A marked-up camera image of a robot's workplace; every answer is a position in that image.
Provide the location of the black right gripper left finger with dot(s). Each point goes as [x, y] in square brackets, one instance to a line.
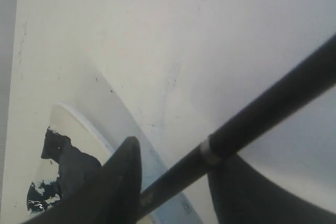
[113, 196]

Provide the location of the black paintbrush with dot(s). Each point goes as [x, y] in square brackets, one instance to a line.
[308, 80]

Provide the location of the white square plate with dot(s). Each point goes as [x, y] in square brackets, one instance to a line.
[69, 122]

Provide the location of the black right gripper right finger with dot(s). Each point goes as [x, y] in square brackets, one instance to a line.
[240, 194]

